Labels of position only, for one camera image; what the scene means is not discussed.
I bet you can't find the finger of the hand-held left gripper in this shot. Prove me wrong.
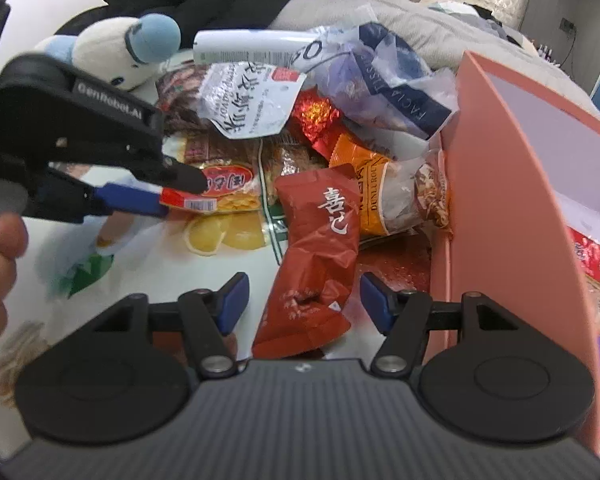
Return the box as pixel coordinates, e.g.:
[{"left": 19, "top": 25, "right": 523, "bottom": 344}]
[
  {"left": 127, "top": 147, "right": 206, "bottom": 193},
  {"left": 30, "top": 167, "right": 171, "bottom": 223}
]

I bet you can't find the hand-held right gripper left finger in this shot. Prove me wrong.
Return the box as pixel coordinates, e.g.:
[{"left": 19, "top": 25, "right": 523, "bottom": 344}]
[{"left": 82, "top": 272, "right": 251, "bottom": 378}]

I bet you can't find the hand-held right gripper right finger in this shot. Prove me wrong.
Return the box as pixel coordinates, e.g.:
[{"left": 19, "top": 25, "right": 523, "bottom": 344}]
[{"left": 360, "top": 271, "right": 526, "bottom": 378}]

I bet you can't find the orange strips snack packet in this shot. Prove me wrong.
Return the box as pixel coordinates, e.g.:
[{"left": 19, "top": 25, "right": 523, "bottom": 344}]
[{"left": 159, "top": 137, "right": 286, "bottom": 261}]

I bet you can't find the dark red snack packet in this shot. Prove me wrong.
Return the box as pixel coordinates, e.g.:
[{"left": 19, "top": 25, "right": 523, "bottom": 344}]
[{"left": 251, "top": 164, "right": 362, "bottom": 360}]

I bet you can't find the white snack packet black print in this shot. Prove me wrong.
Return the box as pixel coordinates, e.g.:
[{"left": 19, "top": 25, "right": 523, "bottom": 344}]
[{"left": 200, "top": 60, "right": 308, "bottom": 140}]

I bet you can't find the orange cardboard box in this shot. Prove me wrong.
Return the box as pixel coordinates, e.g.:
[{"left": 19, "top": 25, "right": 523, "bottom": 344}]
[{"left": 430, "top": 50, "right": 600, "bottom": 461}]

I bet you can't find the person's left hand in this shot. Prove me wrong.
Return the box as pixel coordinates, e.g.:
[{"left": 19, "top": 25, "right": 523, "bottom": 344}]
[{"left": 0, "top": 212, "right": 29, "bottom": 376}]

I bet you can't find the dark brown snack packet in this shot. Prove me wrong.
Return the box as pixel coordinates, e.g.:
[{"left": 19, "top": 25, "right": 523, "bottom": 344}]
[{"left": 155, "top": 65, "right": 216, "bottom": 136}]

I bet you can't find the white and blue plush toy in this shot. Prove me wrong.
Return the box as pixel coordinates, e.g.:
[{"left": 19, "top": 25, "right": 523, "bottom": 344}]
[{"left": 35, "top": 14, "right": 182, "bottom": 92}]

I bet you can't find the orange clear pastry packet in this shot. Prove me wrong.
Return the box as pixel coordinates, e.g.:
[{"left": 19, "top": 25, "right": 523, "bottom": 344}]
[{"left": 355, "top": 152, "right": 453, "bottom": 241}]

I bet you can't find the white cylindrical tube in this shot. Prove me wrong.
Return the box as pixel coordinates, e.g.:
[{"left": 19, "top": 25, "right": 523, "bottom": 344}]
[{"left": 193, "top": 29, "right": 326, "bottom": 73}]

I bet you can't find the red foil snack packet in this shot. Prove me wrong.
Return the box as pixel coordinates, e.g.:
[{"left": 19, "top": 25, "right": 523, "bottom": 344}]
[{"left": 290, "top": 87, "right": 361, "bottom": 161}]

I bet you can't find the orange foil snack packet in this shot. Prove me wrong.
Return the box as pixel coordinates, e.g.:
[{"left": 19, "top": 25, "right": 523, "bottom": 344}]
[{"left": 328, "top": 134, "right": 396, "bottom": 173}]

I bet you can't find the red label snack packet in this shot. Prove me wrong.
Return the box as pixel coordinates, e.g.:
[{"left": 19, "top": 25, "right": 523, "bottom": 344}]
[{"left": 567, "top": 227, "right": 600, "bottom": 336}]

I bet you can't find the clear plastic bag navy print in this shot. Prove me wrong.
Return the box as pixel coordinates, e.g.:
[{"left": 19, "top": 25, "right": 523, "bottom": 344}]
[{"left": 290, "top": 22, "right": 461, "bottom": 141}]

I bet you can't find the row of small bottles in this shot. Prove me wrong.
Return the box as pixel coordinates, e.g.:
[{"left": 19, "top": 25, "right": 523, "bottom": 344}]
[{"left": 537, "top": 42, "right": 563, "bottom": 66}]

